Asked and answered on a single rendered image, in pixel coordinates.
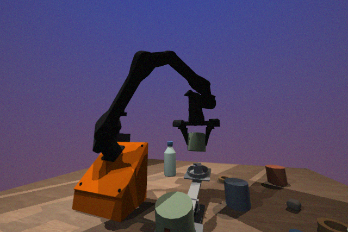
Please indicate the brown ring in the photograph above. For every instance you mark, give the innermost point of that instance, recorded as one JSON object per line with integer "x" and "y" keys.
{"x": 221, "y": 178}

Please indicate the reddish-brown cylinder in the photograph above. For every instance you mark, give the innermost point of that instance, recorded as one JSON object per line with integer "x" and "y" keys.
{"x": 276, "y": 175}

